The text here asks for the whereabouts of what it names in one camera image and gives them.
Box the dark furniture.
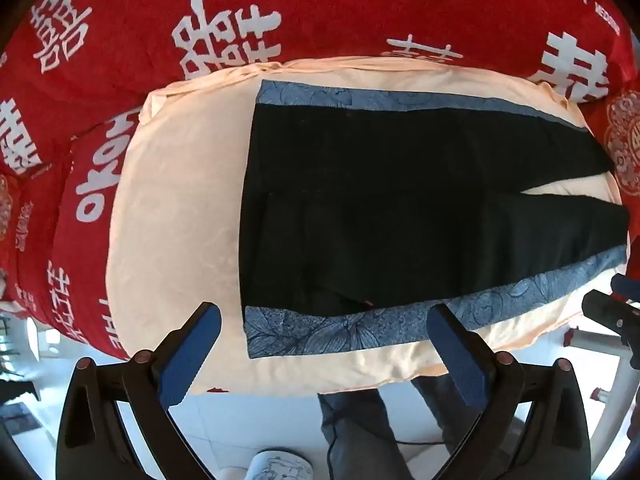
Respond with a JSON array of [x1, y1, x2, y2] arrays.
[[0, 379, 40, 402]]

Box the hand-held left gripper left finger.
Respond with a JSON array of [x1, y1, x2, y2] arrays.
[[55, 301, 223, 480]]

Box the black pants with blue trim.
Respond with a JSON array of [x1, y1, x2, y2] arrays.
[[239, 79, 631, 360]]

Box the person's leg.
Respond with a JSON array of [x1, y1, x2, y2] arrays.
[[317, 389, 403, 480]]

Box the dark floor mat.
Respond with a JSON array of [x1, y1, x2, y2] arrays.
[[0, 402, 42, 434]]

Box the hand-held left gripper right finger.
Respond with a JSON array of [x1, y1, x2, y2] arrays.
[[427, 302, 593, 480]]

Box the red printed blanket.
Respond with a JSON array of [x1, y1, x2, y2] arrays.
[[0, 0, 640, 361]]

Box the cream cloth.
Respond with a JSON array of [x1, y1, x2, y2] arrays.
[[106, 57, 626, 396]]

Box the black cable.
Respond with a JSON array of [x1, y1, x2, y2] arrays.
[[326, 432, 453, 480]]

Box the white furniture frame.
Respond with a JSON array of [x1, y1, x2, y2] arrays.
[[597, 340, 640, 413]]

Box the white patterned slipper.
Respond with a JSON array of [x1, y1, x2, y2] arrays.
[[248, 447, 315, 480]]

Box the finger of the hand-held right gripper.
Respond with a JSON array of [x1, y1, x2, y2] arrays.
[[581, 274, 640, 333]]

